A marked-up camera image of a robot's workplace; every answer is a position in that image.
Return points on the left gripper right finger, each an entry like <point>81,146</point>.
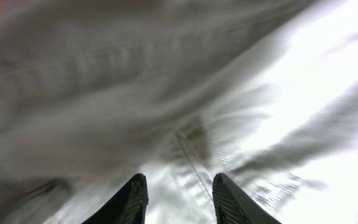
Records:
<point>233,206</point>

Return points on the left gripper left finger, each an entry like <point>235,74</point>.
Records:
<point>127,206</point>

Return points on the khaki green shorts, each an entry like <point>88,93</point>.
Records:
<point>89,89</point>

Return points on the white crumpled garment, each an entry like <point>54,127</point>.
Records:
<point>286,132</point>

